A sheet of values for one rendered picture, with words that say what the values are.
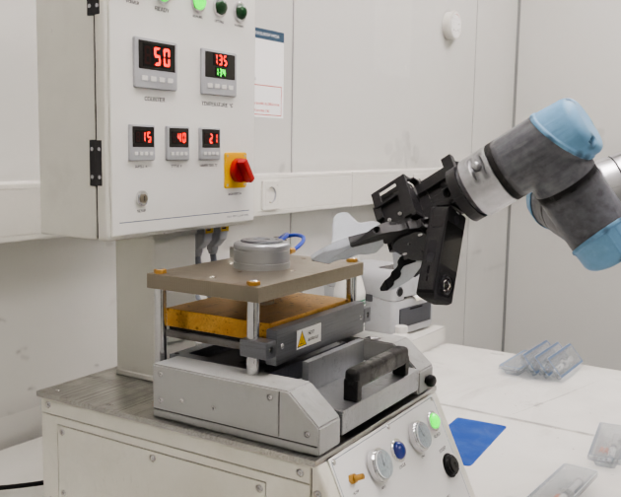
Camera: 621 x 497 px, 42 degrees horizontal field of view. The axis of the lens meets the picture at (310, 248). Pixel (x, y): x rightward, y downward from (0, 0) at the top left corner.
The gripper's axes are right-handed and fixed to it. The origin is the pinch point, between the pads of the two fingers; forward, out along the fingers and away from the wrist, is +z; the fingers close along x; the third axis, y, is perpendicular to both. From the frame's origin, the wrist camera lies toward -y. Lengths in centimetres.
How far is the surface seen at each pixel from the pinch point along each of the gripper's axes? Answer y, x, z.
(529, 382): 11, -93, 17
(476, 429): -5, -60, 17
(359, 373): -13.1, 1.3, 0.9
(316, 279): 2.2, 0.6, 4.3
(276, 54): 94, -42, 30
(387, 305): 40, -83, 41
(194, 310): 1.8, 10.2, 18.1
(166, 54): 32.8, 21.3, 6.2
